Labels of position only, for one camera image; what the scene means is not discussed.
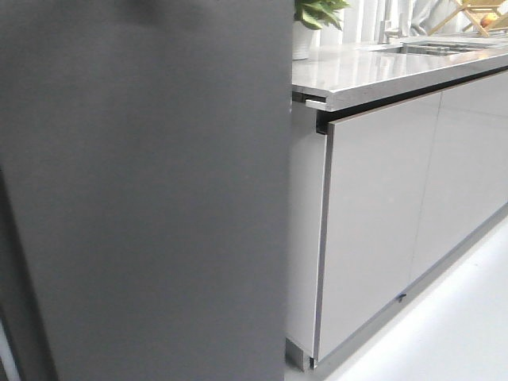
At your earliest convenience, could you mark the steel sink faucet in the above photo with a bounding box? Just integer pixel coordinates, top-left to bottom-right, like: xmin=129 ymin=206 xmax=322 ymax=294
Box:
xmin=378 ymin=13 xmax=404 ymax=44

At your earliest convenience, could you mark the grey kitchen counter cabinet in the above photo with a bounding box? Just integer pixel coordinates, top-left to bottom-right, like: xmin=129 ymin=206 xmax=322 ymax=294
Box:
xmin=285 ymin=33 xmax=507 ymax=372

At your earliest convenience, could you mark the wooden dish rack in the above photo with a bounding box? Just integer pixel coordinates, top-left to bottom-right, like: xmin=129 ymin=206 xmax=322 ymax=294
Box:
xmin=427 ymin=0 xmax=507 ymax=37

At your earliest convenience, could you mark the white plant pot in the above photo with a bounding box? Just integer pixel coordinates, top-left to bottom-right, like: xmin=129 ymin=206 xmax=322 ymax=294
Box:
xmin=292 ymin=21 xmax=320 ymax=60

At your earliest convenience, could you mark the steel kitchen sink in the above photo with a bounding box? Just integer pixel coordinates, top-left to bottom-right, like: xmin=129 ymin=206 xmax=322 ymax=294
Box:
xmin=370 ymin=40 xmax=494 ymax=56

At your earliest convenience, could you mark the orange fruit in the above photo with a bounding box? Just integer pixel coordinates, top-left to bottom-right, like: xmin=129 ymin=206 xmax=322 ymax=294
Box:
xmin=480 ymin=13 xmax=499 ymax=28

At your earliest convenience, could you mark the green potted plant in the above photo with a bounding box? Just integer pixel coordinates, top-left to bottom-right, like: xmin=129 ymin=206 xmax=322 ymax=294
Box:
xmin=294 ymin=0 xmax=350 ymax=31

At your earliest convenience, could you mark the dark grey fridge door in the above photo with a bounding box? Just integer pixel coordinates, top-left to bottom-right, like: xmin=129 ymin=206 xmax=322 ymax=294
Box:
xmin=1 ymin=1 xmax=293 ymax=380

